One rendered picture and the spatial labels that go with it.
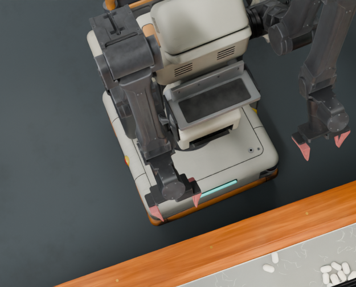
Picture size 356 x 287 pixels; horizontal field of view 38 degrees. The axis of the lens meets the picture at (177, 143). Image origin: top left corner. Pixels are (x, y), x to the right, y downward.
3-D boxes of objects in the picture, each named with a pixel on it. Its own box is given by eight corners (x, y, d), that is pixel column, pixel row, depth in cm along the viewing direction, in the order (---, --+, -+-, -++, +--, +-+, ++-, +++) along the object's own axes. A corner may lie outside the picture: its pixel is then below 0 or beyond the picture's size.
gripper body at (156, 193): (193, 193, 133) (187, 173, 128) (157, 208, 132) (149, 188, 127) (185, 177, 138) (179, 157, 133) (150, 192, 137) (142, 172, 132)
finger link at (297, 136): (328, 160, 141) (327, 134, 135) (305, 169, 140) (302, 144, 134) (316, 146, 146) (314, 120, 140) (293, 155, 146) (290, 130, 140)
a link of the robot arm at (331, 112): (328, 62, 128) (297, 75, 127) (355, 85, 119) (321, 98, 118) (331, 100, 136) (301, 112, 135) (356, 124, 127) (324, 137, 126)
